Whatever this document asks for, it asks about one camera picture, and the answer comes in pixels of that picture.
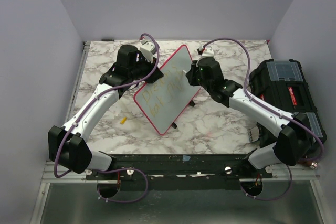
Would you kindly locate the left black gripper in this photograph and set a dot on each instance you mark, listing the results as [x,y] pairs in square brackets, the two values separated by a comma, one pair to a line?
[151,66]

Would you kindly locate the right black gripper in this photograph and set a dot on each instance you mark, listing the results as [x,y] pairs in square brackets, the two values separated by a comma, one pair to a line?
[191,73]

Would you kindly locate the pink framed whiteboard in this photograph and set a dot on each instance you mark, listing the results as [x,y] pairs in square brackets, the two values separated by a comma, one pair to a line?
[163,101]

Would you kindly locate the yellow marker cap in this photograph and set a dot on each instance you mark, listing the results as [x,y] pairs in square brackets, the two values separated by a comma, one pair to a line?
[123,120]

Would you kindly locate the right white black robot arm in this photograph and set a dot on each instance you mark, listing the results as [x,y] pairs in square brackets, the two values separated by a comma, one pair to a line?
[292,131]

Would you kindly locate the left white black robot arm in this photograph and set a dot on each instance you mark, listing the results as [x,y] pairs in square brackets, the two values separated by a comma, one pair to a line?
[67,145]

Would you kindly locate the metal whiteboard stand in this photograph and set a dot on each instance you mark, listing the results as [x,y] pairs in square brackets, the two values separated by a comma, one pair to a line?
[192,104]

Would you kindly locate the black plastic toolbox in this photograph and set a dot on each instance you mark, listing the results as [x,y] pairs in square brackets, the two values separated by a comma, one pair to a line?
[283,85]

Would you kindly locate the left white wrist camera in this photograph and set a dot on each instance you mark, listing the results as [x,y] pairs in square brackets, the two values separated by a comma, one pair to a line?
[148,50]

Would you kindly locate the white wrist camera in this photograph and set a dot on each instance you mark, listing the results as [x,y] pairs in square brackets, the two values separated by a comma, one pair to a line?
[205,51]
[148,50]

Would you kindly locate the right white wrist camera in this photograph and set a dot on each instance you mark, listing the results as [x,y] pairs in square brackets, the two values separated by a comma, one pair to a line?
[205,51]

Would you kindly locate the black base frame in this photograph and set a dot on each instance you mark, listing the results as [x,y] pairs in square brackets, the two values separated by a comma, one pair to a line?
[137,172]

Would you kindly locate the aluminium rail frame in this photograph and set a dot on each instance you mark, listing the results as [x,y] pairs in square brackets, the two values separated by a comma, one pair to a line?
[44,186]

